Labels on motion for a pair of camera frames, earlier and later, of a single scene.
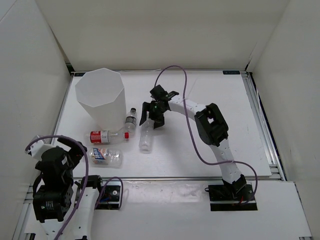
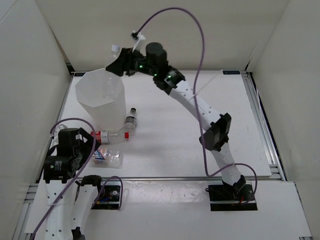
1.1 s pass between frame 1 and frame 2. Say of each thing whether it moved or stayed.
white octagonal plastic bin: stayed
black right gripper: moved
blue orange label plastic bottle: stayed
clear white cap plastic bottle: moved
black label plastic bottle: stayed
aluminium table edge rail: stayed
